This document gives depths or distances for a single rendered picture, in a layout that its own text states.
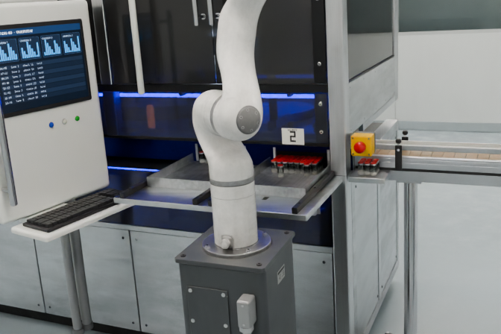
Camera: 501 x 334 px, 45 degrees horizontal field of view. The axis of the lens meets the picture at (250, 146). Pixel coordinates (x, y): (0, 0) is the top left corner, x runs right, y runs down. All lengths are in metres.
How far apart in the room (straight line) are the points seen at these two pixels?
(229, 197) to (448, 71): 5.28
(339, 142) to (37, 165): 1.09
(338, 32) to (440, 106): 4.74
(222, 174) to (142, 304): 1.34
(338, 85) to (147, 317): 1.37
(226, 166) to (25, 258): 1.75
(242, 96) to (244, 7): 0.22
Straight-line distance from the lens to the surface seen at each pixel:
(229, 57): 1.54
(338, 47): 2.10
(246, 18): 1.55
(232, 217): 1.61
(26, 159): 2.29
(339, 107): 2.13
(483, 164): 2.21
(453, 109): 6.77
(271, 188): 2.00
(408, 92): 6.79
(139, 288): 2.78
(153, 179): 2.20
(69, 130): 2.40
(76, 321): 2.73
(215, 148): 1.61
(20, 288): 3.26
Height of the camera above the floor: 1.52
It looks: 14 degrees down
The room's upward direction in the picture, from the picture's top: 4 degrees counter-clockwise
